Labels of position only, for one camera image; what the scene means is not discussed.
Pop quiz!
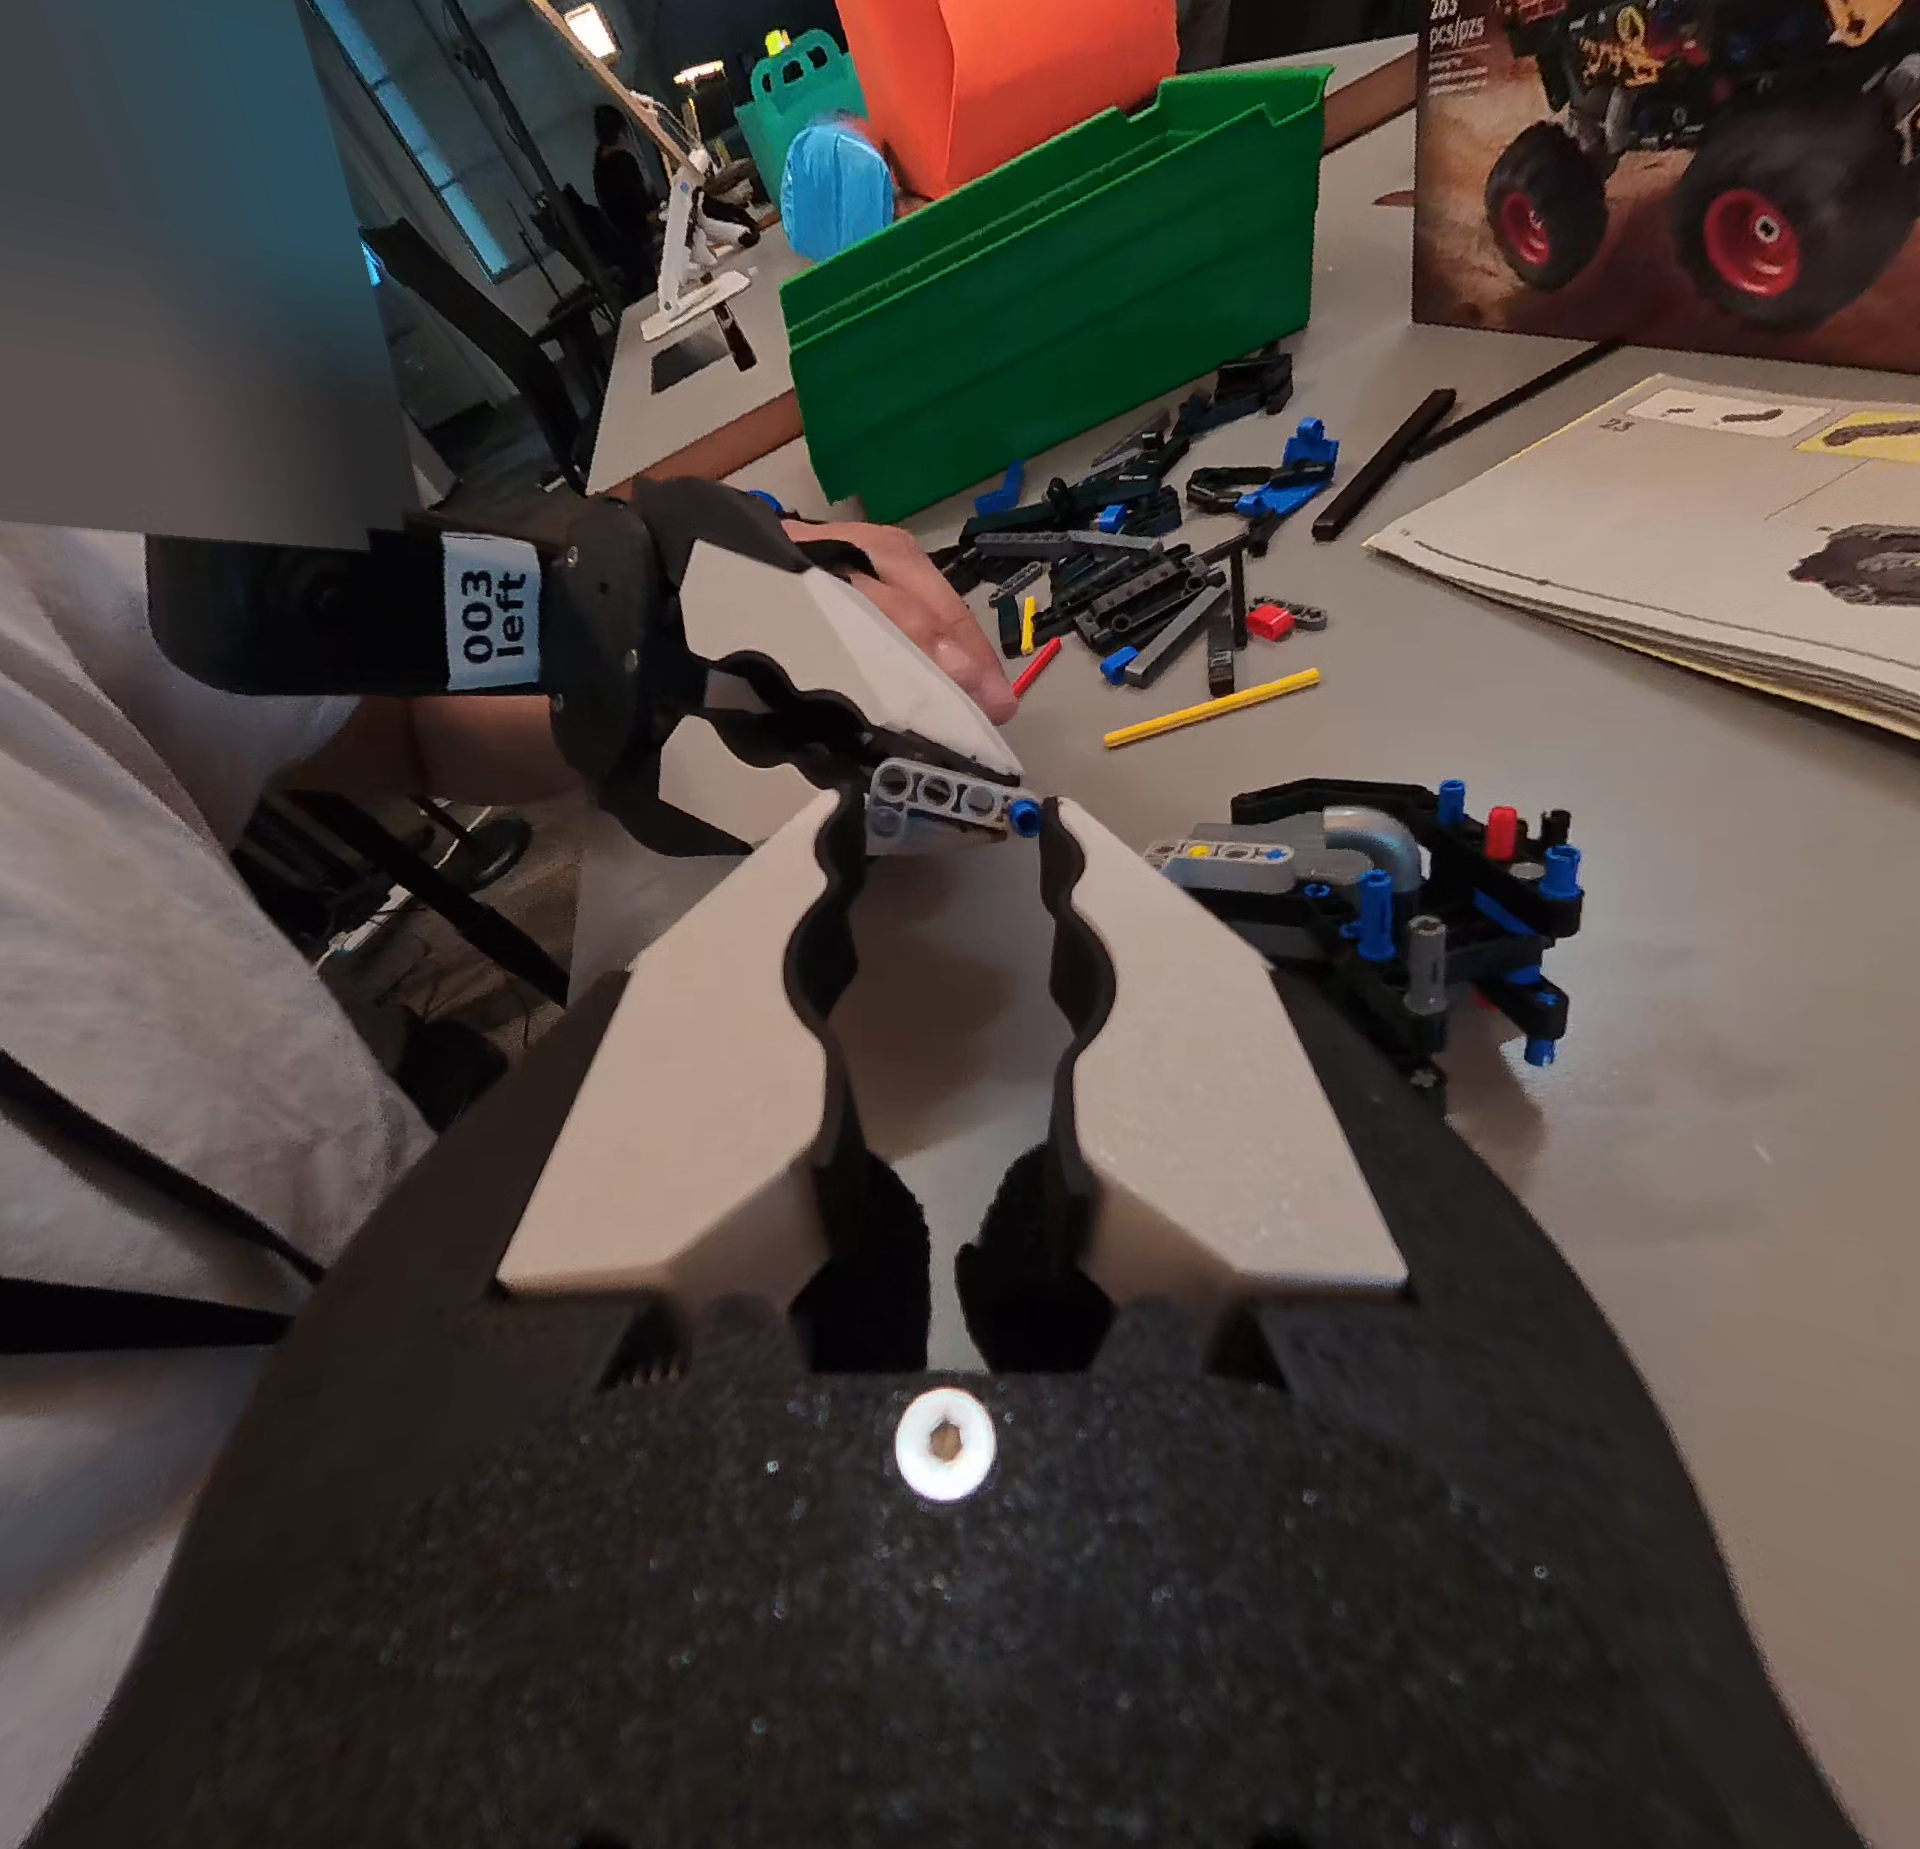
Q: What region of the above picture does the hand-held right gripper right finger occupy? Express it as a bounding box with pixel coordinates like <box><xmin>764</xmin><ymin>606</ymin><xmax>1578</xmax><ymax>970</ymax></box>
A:
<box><xmin>1032</xmin><ymin>797</ymin><xmax>1416</xmax><ymax>1308</ymax></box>

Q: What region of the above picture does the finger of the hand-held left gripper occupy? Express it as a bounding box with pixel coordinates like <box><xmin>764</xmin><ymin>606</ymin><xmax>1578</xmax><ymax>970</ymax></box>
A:
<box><xmin>661</xmin><ymin>707</ymin><xmax>879</xmax><ymax>850</ymax></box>
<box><xmin>678</xmin><ymin>533</ymin><xmax>1025</xmax><ymax>789</ymax></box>

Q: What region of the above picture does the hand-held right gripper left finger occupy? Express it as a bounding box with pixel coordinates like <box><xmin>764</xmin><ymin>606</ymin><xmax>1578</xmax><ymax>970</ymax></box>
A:
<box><xmin>491</xmin><ymin>789</ymin><xmax>873</xmax><ymax>1308</ymax></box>

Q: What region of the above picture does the grey angled beam blue pin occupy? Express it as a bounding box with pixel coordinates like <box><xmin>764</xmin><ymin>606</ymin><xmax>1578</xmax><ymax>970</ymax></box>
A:
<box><xmin>866</xmin><ymin>758</ymin><xmax>1047</xmax><ymax>855</ymax></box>

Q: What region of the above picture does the black toy chassis assembly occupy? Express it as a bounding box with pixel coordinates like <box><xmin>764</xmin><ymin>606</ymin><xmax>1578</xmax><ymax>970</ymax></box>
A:
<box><xmin>1142</xmin><ymin>778</ymin><xmax>1588</xmax><ymax>1086</ymax></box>

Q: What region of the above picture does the instruction booklet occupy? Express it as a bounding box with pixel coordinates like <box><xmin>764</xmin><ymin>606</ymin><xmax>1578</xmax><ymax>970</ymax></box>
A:
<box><xmin>1362</xmin><ymin>373</ymin><xmax>1920</xmax><ymax>744</ymax></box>

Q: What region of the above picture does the person's left forearm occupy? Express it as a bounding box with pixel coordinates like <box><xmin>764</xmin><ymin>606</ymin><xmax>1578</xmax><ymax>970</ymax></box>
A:
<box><xmin>321</xmin><ymin>691</ymin><xmax>601</xmax><ymax>808</ymax></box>

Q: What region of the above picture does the monster truck set box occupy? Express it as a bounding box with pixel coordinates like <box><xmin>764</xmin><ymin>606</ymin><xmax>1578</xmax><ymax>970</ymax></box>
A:
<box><xmin>1408</xmin><ymin>0</ymin><xmax>1920</xmax><ymax>371</ymax></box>

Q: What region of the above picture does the person's left hand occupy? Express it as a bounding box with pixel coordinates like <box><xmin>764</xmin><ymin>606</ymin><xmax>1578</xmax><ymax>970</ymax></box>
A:
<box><xmin>786</xmin><ymin>517</ymin><xmax>1025</xmax><ymax>729</ymax></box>

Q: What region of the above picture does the pile of loose brick pieces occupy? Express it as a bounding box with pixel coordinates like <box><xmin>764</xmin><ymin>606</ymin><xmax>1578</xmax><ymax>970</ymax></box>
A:
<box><xmin>916</xmin><ymin>351</ymin><xmax>1342</xmax><ymax>703</ymax></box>

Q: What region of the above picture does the black mesh chair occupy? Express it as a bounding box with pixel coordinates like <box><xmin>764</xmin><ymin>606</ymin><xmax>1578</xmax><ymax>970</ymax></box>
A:
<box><xmin>359</xmin><ymin>214</ymin><xmax>601</xmax><ymax>493</ymax></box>

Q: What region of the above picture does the white stand with wooden board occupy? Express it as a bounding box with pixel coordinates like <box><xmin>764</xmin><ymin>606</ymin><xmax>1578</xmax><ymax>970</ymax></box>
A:
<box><xmin>505</xmin><ymin>0</ymin><xmax>764</xmax><ymax>373</ymax></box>

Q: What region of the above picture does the green plastic bin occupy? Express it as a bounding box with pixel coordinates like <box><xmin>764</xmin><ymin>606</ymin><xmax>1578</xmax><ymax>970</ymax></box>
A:
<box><xmin>776</xmin><ymin>61</ymin><xmax>1337</xmax><ymax>529</ymax></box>

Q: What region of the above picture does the yellow axle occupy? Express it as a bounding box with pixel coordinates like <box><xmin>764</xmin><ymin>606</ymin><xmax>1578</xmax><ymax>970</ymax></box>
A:
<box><xmin>1100</xmin><ymin>668</ymin><xmax>1326</xmax><ymax>751</ymax></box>

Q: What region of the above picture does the blue wrapped roll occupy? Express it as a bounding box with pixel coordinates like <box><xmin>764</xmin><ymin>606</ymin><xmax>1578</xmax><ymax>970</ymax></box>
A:
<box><xmin>778</xmin><ymin>113</ymin><xmax>898</xmax><ymax>264</ymax></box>

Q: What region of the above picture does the window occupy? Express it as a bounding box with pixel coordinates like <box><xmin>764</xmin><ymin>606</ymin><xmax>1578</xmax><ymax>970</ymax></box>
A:
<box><xmin>293</xmin><ymin>0</ymin><xmax>513</xmax><ymax>285</ymax></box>

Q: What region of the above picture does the teal tote bag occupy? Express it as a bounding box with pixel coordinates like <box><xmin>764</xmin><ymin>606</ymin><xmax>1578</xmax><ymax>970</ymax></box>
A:
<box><xmin>731</xmin><ymin>26</ymin><xmax>872</xmax><ymax>201</ymax></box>

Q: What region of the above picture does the person's white t-shirt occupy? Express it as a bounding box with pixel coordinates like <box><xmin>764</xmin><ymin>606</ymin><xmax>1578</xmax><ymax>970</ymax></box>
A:
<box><xmin>0</xmin><ymin>521</ymin><xmax>444</xmax><ymax>1849</ymax></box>

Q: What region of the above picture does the long black beam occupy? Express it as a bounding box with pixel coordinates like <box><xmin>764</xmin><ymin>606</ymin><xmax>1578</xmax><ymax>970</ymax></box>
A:
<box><xmin>1309</xmin><ymin>386</ymin><xmax>1459</xmax><ymax>543</ymax></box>

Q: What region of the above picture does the orange paper bag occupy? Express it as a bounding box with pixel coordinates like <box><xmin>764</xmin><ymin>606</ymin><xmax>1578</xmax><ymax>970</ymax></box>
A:
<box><xmin>813</xmin><ymin>0</ymin><xmax>1182</xmax><ymax>204</ymax></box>

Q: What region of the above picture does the thin black rod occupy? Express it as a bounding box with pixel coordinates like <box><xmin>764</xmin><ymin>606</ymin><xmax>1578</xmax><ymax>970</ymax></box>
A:
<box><xmin>1408</xmin><ymin>336</ymin><xmax>1625</xmax><ymax>460</ymax></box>

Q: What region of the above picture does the black lanyard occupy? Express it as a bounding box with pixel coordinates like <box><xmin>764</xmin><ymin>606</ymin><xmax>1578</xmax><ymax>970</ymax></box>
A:
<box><xmin>0</xmin><ymin>1046</ymin><xmax>323</xmax><ymax>1356</ymax></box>

